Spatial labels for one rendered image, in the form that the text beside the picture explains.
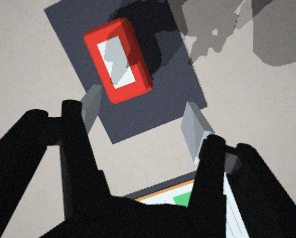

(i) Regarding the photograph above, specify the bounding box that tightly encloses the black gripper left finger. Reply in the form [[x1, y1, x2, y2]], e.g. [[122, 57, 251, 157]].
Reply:
[[0, 84, 129, 238]]

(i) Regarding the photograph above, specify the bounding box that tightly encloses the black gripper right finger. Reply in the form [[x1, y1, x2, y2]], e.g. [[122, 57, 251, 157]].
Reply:
[[180, 101, 296, 238]]

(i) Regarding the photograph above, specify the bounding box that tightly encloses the red self-inking stamp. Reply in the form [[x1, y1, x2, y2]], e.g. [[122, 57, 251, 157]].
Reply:
[[84, 17, 153, 104]]

